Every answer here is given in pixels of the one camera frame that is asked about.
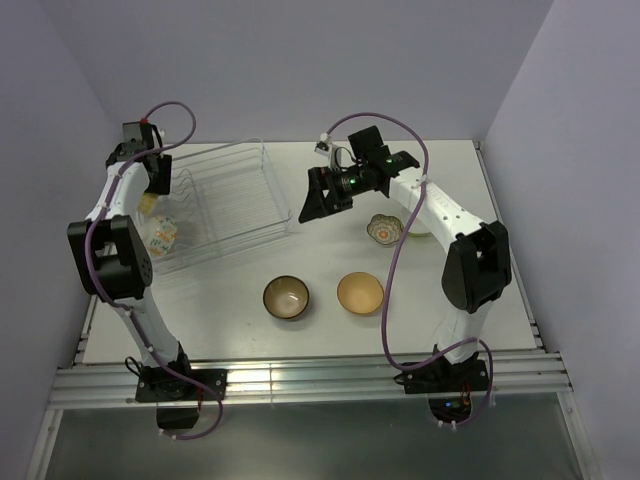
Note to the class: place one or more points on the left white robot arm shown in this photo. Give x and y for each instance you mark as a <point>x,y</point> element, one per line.
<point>114,264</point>

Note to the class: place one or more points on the aluminium rail frame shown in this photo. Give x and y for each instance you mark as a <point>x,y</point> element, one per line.
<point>325,379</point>

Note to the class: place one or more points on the clear wire dish rack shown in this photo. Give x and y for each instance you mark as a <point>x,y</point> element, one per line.
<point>225,199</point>

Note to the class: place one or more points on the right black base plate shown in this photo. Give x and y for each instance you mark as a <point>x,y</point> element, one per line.
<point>442,377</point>

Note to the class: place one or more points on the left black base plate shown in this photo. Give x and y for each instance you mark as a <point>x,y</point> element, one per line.
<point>200,382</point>

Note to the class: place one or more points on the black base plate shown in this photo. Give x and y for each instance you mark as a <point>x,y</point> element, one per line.
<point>442,377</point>
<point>200,382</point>

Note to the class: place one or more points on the floral leaf pattern bowl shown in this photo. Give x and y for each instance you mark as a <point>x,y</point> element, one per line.
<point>158,235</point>

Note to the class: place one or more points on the green and white bowl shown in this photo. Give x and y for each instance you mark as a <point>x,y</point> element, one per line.
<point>417,229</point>

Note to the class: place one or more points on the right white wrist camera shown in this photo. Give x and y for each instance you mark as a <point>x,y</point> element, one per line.
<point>325,145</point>

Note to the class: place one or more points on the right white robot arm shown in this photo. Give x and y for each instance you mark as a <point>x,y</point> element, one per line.
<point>478,262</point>

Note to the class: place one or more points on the tan wooden bowl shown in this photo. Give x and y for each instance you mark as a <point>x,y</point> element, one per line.
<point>360,293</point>

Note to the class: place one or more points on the dark brown glazed bowl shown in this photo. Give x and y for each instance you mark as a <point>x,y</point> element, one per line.
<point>286,297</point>

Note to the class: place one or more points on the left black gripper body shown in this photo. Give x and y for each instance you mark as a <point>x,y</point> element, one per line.
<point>160,182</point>

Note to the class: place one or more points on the small scalloped floral dish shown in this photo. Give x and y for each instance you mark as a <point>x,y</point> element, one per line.
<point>385,230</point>

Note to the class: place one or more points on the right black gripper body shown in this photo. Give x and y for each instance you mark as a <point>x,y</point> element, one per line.
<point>346,185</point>

